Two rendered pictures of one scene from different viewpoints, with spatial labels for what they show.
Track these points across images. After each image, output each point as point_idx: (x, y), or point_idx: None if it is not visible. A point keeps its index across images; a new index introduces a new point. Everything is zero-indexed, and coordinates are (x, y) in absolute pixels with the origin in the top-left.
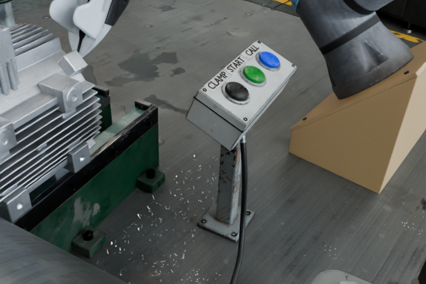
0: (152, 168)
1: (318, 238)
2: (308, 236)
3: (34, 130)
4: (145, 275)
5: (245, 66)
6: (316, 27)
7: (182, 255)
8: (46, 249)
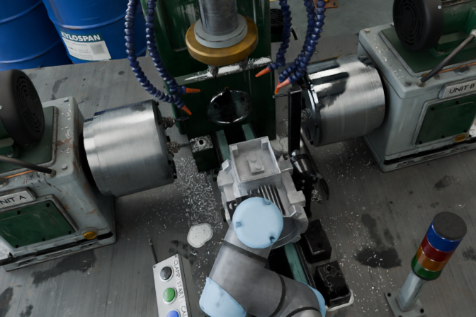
0: (254, 316)
1: None
2: None
3: (225, 201)
4: (205, 272)
5: (176, 294)
6: None
7: (199, 292)
8: (134, 150)
